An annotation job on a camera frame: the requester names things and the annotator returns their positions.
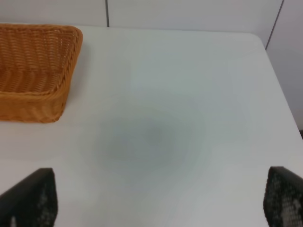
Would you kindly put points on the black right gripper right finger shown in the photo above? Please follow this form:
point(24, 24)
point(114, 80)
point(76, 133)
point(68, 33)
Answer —
point(283, 199)

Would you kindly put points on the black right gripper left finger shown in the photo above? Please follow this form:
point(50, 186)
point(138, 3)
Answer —
point(32, 202)

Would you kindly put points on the orange woven wicker basket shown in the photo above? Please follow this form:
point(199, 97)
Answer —
point(37, 62)

